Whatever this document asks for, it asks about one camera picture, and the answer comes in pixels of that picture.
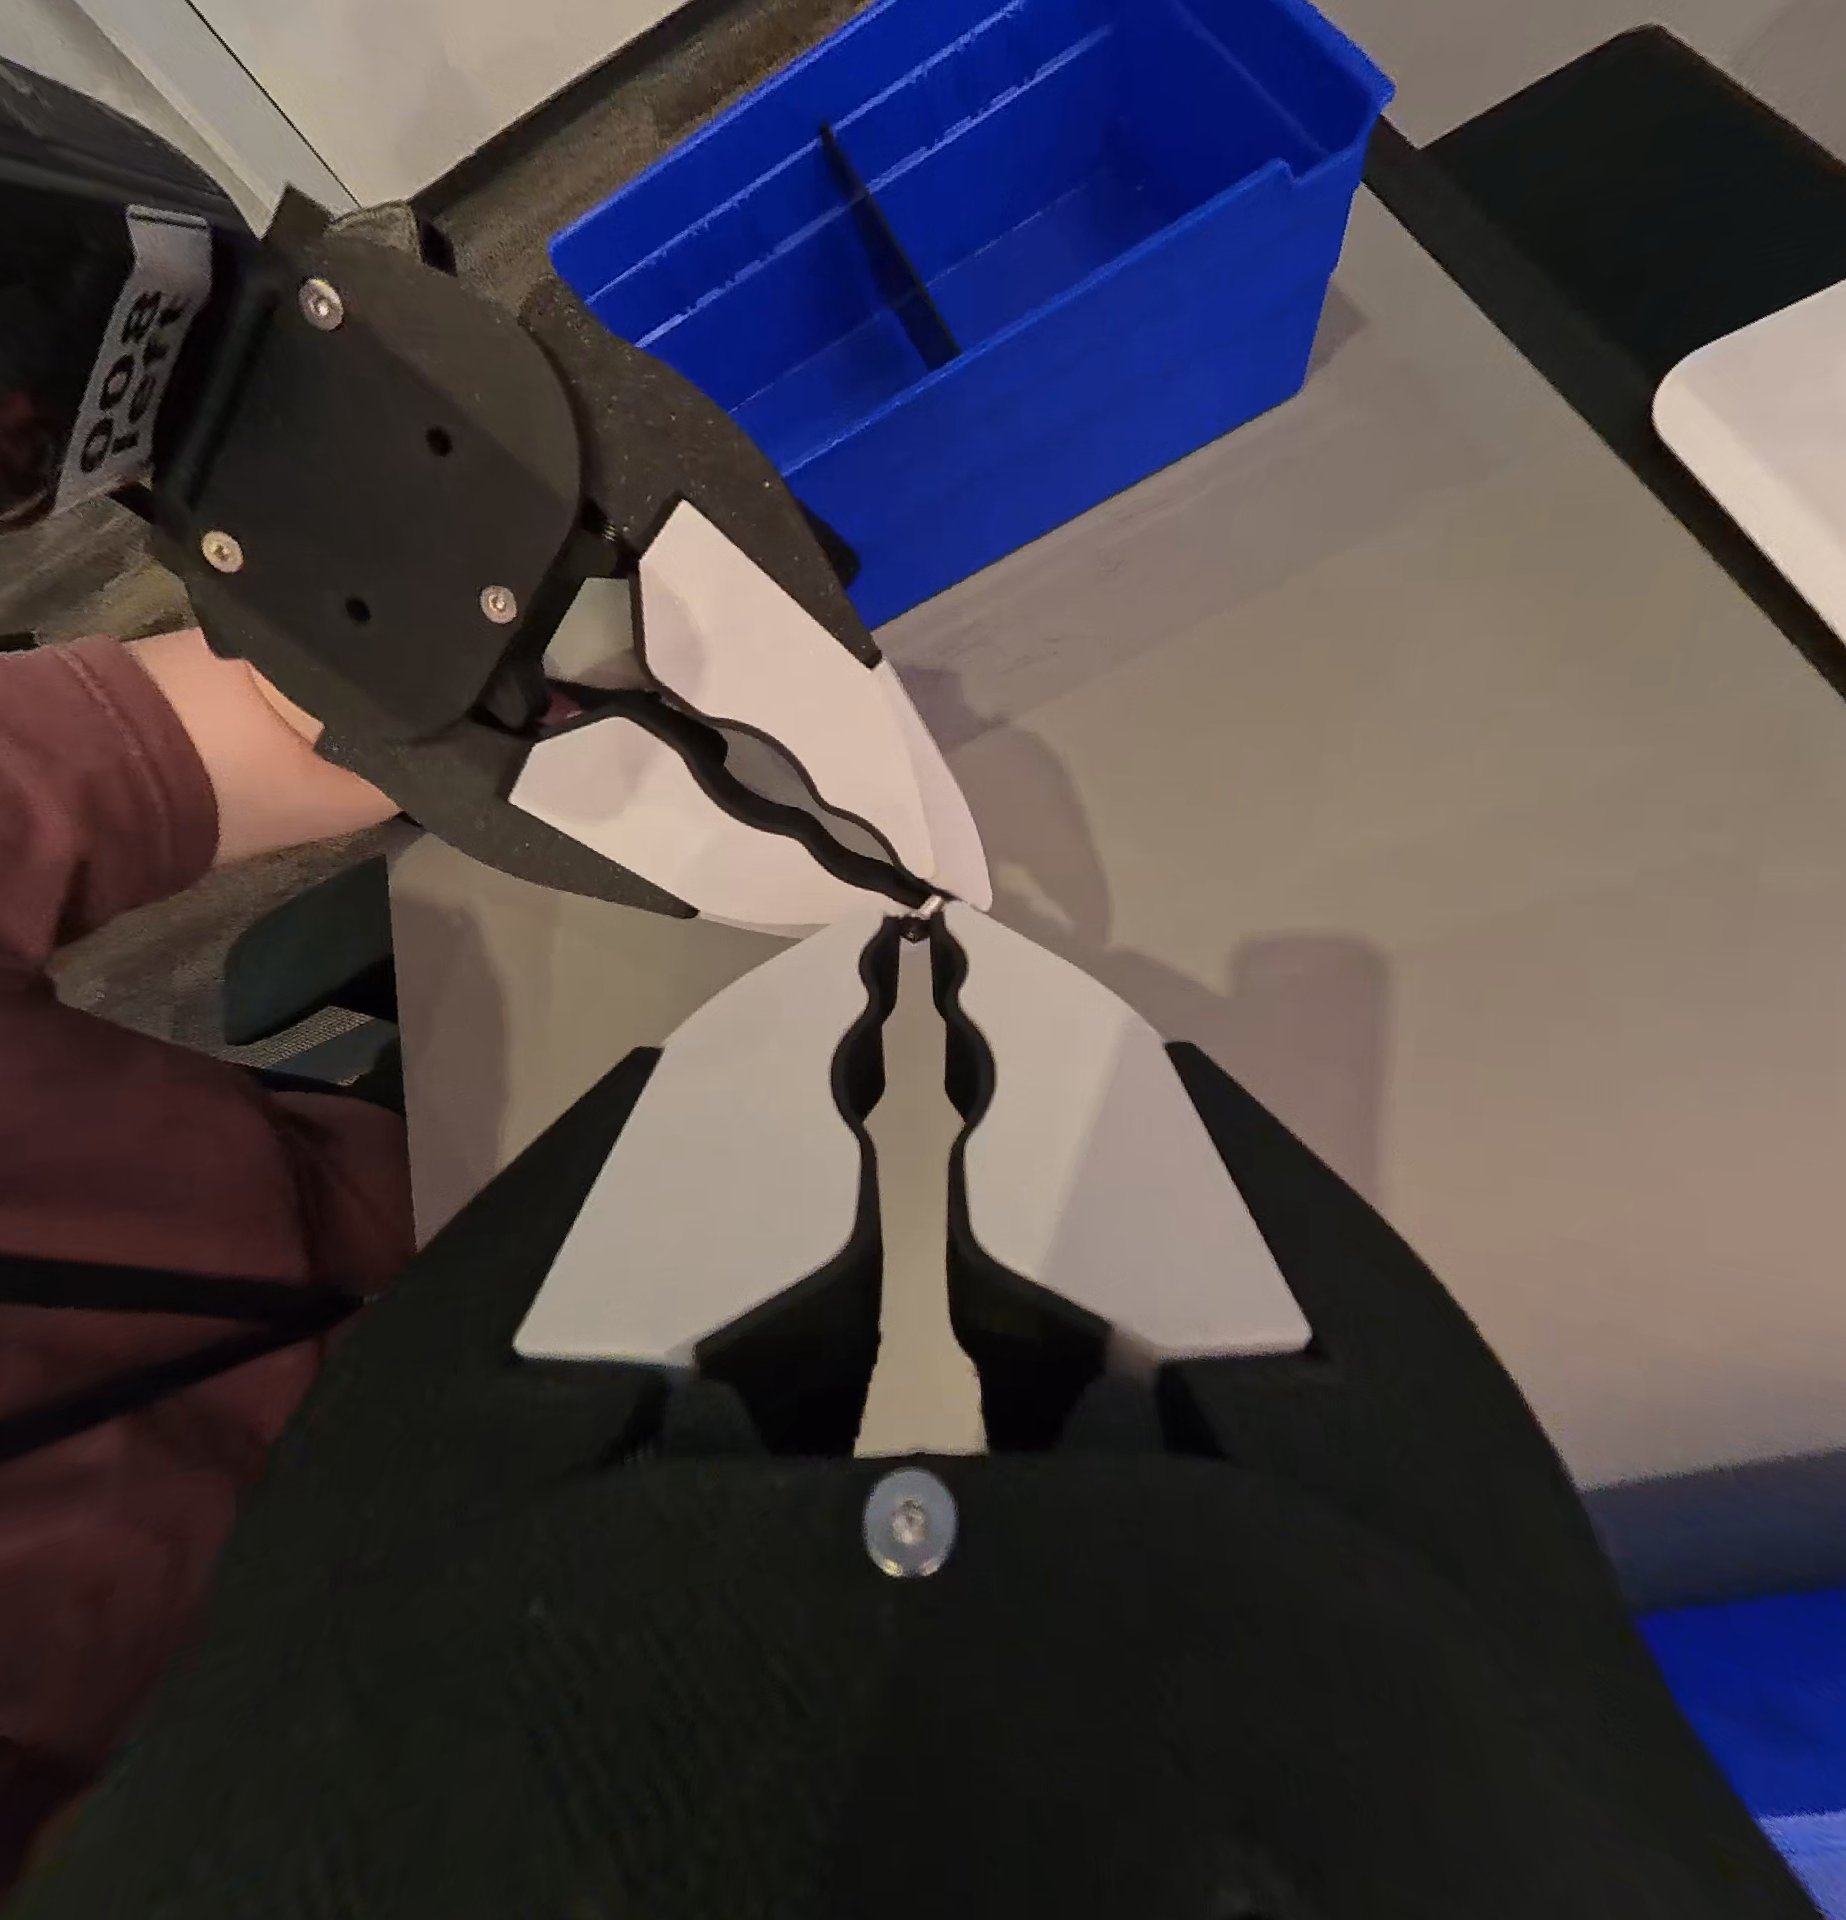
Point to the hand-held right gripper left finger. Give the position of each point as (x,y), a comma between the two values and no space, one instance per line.
(712,1185)

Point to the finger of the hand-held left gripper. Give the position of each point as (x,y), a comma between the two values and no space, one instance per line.
(638,795)
(773,645)

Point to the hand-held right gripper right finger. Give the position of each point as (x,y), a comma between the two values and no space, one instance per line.
(1118,1200)

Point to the blue plastic bin with divider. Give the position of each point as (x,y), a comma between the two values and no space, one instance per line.
(1088,300)

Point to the plain blue plastic bin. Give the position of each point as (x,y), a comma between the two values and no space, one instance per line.
(1777,1756)

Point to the person's left forearm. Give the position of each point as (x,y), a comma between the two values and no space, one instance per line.
(262,751)

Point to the dark desk pad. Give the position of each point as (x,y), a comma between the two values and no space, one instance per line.
(1612,196)

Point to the black chair frame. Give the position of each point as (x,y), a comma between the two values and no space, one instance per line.
(308,960)

